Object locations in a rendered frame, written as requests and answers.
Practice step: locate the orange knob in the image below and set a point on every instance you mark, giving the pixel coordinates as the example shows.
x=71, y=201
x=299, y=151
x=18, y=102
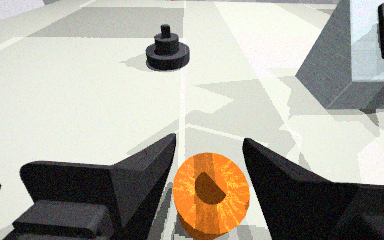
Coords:
x=211, y=195

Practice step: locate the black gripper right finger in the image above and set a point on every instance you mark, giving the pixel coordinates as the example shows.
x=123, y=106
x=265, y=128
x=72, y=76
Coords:
x=298, y=204

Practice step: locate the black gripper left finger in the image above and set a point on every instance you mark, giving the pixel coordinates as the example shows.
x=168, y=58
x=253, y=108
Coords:
x=131, y=189

